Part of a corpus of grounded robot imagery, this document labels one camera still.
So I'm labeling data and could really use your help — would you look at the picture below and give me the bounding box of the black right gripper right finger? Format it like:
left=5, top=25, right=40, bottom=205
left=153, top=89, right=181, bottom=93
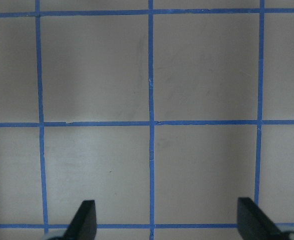
left=237, top=197, right=287, bottom=240

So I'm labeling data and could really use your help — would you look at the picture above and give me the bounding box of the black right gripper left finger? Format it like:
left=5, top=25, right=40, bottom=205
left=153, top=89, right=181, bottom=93
left=63, top=200, right=97, bottom=240

